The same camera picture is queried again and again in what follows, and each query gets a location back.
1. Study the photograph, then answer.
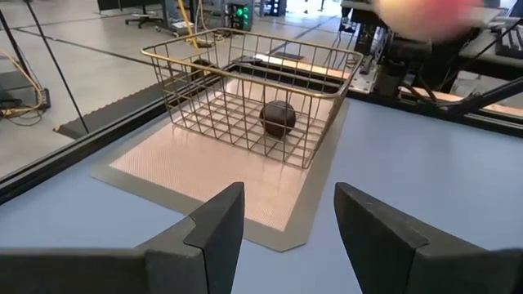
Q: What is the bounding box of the gold wire basket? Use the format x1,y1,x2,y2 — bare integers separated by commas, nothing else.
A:
140,27,364,171

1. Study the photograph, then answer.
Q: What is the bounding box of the computer tower with green lights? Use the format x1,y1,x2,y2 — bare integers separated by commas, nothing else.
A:
226,2,255,33

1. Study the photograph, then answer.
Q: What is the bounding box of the wooden table side board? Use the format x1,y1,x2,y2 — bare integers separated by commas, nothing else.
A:
253,52,523,118

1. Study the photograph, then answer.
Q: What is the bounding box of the yellow hanging cable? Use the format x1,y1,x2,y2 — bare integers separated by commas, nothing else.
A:
176,0,203,52

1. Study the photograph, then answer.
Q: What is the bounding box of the black striped-edge floor mat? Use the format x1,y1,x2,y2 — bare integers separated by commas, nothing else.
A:
52,60,213,140

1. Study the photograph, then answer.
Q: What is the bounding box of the thin black pole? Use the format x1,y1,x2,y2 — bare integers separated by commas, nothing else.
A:
0,8,32,78
24,0,90,135

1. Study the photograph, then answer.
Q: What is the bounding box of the dark purple plum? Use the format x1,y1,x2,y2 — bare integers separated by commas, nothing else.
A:
259,100,297,139

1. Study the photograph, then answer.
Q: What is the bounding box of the yellow cable bundle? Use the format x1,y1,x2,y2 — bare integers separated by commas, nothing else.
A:
0,48,52,126

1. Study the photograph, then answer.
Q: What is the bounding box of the pale pink yellow peach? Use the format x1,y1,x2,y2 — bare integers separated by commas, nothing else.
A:
373,0,485,42

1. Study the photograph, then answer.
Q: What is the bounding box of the black office chair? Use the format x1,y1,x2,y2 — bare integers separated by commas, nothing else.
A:
124,3,164,29

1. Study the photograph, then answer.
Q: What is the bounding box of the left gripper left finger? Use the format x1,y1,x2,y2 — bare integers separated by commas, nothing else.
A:
0,181,246,294

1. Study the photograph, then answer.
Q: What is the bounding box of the grey beige placemat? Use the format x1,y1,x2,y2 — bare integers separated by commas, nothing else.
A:
90,77,351,253

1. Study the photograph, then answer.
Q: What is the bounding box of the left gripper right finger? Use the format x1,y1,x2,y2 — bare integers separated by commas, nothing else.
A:
333,181,523,294

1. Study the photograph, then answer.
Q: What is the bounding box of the black diagonal frame strut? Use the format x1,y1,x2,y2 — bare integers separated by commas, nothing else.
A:
439,76,523,116

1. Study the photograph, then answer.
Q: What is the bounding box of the grey desk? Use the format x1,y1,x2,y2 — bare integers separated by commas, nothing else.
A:
459,18,523,82

